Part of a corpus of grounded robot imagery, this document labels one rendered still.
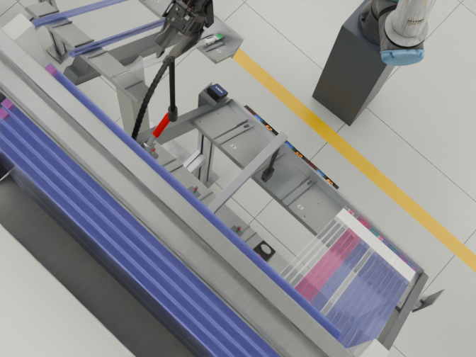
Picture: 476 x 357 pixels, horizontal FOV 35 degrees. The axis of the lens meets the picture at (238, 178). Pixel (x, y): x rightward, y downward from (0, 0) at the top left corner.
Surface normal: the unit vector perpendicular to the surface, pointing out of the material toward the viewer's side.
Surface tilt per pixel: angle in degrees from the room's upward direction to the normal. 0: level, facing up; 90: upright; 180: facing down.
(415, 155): 0
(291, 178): 45
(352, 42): 90
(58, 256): 0
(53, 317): 0
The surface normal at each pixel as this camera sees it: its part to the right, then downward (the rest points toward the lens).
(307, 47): 0.07, -0.29
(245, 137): 0.53, -0.69
